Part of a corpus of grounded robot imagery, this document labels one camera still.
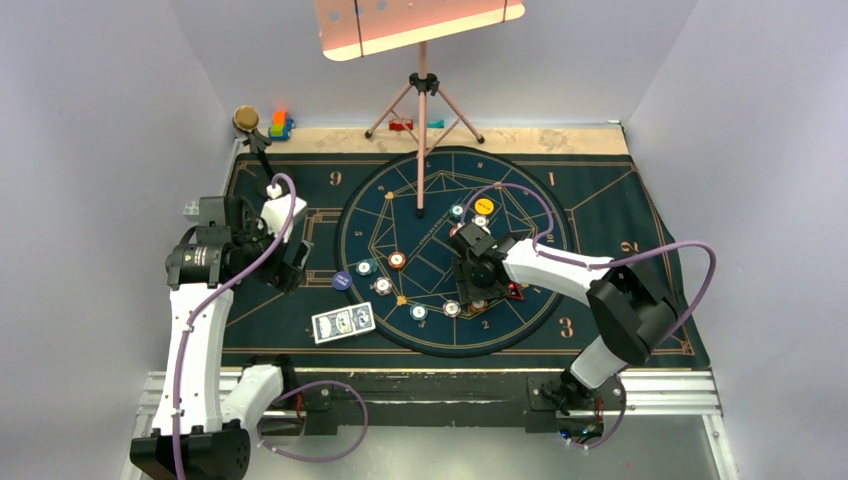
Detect red triangular dealer button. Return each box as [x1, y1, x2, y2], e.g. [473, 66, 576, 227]
[507, 282, 525, 301]

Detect yellow big blind button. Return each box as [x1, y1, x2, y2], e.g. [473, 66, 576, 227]
[473, 197, 497, 216]

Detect purple small blind button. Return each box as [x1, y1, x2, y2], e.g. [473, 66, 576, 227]
[331, 271, 353, 291]

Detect blue playing card box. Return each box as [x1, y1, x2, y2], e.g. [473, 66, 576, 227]
[311, 302, 376, 345]

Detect green poker chip stack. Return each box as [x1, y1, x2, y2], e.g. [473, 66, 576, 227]
[409, 304, 428, 322]

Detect orange poker chip stack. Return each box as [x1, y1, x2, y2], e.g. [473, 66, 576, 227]
[468, 300, 488, 313]

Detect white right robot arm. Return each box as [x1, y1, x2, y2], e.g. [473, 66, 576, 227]
[450, 223, 678, 414]

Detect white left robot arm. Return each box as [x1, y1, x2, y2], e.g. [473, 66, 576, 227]
[129, 194, 313, 479]

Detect round dark poker mat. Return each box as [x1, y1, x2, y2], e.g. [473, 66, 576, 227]
[334, 148, 575, 357]

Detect dark green poker mat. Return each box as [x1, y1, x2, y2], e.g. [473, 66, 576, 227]
[223, 153, 672, 369]

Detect colourful toy brick train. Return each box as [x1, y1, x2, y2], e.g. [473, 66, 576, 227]
[268, 110, 295, 141]

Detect red teal toy blocks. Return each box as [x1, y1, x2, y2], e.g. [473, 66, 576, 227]
[388, 117, 445, 131]

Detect round brass bell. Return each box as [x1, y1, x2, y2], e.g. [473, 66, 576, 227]
[232, 105, 274, 180]

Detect pink music stand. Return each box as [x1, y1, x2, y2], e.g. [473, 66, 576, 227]
[313, 0, 526, 218]

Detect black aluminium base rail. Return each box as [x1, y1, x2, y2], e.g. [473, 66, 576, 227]
[135, 360, 723, 439]

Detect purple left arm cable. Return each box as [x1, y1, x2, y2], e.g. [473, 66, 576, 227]
[170, 173, 297, 480]

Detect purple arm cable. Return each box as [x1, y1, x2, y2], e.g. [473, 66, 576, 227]
[461, 182, 718, 450]
[170, 173, 297, 480]

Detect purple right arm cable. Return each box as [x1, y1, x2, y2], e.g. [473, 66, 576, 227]
[461, 182, 718, 450]

